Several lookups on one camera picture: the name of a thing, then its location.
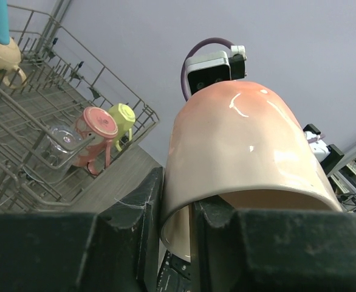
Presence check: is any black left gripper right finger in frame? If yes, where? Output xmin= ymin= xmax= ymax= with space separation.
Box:
xmin=191 ymin=196 xmax=356 ymax=291

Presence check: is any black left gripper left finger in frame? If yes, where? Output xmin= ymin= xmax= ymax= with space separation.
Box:
xmin=0 ymin=167 xmax=163 ymax=291

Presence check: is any peach pink mug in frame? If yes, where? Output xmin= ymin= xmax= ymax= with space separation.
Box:
xmin=160 ymin=81 xmax=341 ymax=261

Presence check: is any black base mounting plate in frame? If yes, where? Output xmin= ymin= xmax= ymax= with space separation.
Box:
xmin=156 ymin=251 xmax=193 ymax=292

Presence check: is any clear glass cup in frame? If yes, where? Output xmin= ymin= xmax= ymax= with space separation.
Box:
xmin=23 ymin=125 xmax=83 ymax=184

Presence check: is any yellow-green mug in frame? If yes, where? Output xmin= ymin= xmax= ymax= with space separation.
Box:
xmin=108 ymin=103 xmax=136 ymax=152

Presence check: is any beige round mug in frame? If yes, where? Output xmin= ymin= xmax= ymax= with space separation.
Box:
xmin=0 ymin=37 xmax=27 ymax=89

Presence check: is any grey wire dish rack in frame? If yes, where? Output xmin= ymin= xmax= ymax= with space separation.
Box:
xmin=0 ymin=5 xmax=159 ymax=213

